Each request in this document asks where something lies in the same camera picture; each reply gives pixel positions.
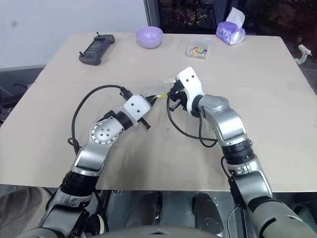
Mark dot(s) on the dark glass cabinet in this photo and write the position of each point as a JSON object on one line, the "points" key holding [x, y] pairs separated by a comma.
{"points": [[188, 15]]}

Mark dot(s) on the purple plastic bowl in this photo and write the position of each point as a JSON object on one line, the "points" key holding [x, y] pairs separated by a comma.
{"points": [[149, 37]]}

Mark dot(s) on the clear box of colourful bits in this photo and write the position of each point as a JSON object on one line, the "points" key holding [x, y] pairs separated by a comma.
{"points": [[197, 49]]}

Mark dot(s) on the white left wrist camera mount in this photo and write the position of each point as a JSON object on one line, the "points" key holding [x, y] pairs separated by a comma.
{"points": [[136, 106]]}

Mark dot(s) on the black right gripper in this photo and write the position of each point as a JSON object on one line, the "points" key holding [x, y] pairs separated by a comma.
{"points": [[182, 98]]}

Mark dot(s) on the purple tissue pack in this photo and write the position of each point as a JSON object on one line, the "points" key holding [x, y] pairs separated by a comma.
{"points": [[230, 32]]}

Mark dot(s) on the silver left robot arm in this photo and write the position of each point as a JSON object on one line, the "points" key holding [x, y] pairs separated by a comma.
{"points": [[99, 134]]}

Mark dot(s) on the small yellow-orange snack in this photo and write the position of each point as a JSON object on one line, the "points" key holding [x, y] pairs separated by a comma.
{"points": [[161, 96]]}

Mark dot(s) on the clear plastic bag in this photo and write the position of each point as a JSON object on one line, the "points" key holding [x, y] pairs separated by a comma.
{"points": [[154, 86]]}

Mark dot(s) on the white clamp bracket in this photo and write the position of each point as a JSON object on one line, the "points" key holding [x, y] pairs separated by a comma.
{"points": [[303, 53]]}

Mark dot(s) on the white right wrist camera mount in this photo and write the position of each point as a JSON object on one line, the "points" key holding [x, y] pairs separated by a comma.
{"points": [[189, 80]]}

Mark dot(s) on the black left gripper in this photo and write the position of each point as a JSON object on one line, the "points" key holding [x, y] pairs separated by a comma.
{"points": [[149, 107]]}

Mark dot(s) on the black handheld remote controller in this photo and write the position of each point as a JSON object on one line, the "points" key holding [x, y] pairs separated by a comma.
{"points": [[96, 49]]}

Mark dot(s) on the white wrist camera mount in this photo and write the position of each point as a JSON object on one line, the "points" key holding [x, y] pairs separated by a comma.
{"points": [[189, 80], [136, 106]]}

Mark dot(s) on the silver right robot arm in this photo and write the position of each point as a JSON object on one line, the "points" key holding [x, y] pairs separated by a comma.
{"points": [[227, 121]]}

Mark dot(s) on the black and white shoe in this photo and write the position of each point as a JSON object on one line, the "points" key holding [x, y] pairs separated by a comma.
{"points": [[96, 223]]}

